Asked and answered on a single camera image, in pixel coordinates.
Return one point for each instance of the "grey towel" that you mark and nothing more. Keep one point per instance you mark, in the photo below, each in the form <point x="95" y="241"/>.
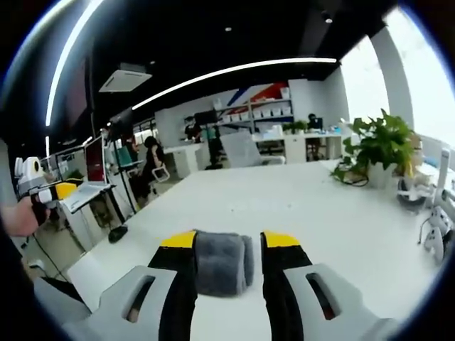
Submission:
<point x="220" y="263"/>

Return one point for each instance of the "open laptop on stand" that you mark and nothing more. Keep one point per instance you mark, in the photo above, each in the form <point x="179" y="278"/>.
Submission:
<point x="93" y="167"/>

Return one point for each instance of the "person's left hand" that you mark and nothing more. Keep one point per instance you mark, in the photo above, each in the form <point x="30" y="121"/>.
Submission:
<point x="21" y="216"/>

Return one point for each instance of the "small black object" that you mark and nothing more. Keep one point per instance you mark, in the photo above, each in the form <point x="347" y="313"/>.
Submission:
<point x="118" y="234"/>

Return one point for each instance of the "white office chair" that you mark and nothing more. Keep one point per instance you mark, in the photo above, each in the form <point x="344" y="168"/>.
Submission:
<point x="160" y="175"/>

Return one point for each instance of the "long ceiling light strip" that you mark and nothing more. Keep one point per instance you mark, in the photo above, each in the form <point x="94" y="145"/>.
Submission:
<point x="65" y="57"/>
<point x="227" y="71"/>

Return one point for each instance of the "tilted white board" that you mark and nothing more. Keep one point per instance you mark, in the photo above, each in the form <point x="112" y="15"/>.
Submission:
<point x="241" y="148"/>

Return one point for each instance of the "ceiling air conditioner unit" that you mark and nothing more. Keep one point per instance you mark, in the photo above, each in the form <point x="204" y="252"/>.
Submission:
<point x="126" y="77"/>

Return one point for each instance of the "small green plants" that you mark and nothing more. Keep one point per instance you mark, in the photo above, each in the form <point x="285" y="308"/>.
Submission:
<point x="295" y="126"/>

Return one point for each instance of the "round white device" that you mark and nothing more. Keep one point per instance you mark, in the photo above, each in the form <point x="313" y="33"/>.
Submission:
<point x="414" y="193"/>

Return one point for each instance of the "white game controller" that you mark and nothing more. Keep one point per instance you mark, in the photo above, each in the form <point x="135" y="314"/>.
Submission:
<point x="437" y="238"/>

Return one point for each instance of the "storage shelf with white boxes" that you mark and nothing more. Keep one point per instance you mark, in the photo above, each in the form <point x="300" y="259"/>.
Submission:
<point x="263" y="113"/>

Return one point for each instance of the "black monitor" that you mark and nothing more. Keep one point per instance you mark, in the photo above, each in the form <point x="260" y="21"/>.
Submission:
<point x="205" y="117"/>

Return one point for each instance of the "green potted plant white pot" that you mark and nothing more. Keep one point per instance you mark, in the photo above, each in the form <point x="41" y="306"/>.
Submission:
<point x="384" y="142"/>

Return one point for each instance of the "white upright stand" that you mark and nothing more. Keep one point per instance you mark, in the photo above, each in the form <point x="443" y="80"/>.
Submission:
<point x="443" y="177"/>

